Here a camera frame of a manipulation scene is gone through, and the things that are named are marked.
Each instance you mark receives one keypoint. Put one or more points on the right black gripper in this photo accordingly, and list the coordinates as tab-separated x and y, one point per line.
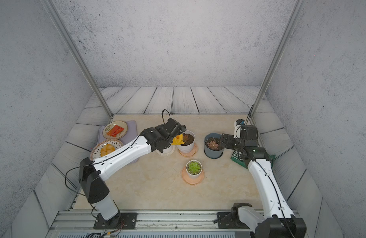
230	140

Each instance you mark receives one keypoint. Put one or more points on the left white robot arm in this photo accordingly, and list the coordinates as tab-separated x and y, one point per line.
94	173

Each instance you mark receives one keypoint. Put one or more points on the yellow dumplings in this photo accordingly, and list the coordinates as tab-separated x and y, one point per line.
107	149

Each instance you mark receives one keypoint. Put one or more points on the large white succulent pot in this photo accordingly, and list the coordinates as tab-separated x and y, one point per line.
189	141

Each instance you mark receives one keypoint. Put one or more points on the white saucer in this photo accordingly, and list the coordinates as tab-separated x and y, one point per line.
168	151

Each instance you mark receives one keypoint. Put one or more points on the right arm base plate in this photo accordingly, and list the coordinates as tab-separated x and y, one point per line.
224	221

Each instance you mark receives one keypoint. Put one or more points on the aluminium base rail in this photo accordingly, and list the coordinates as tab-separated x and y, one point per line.
149	224

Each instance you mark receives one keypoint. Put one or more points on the green snack bag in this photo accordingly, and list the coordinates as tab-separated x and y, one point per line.
236	159

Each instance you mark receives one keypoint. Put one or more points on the patterned white bowl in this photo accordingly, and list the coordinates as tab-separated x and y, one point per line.
95	154

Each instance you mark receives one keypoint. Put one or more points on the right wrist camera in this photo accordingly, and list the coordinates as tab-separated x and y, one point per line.
237	127

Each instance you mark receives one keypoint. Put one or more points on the terracotta saucer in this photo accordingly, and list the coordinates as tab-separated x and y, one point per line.
192	179
189	154

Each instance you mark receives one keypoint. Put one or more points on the white pot green succulent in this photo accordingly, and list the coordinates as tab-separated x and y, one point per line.
194	169

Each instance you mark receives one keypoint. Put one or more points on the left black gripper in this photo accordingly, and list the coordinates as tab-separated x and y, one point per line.
157	129

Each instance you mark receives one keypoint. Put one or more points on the red food sticks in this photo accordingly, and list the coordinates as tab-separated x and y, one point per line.
115	130

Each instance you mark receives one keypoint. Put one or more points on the lavender placemat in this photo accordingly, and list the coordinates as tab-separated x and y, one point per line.
131	134

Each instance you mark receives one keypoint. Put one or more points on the beige plate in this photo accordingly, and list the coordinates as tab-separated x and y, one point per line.
109	126

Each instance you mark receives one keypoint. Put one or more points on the terracotta saucer back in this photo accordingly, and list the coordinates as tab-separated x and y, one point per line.
189	154

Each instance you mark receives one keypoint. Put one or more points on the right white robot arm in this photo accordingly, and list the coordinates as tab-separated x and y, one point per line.
278	219

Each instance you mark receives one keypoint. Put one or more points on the yellow watering can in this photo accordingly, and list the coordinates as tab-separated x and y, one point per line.
178	140

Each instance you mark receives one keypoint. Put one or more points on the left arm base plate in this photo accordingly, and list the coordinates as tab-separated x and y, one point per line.
124	221

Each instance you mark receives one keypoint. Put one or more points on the blue-grey succulent pot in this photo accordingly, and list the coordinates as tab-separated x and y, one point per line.
213	147

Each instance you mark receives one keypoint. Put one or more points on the terracotta saucer front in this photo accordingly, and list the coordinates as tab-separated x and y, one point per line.
192	179

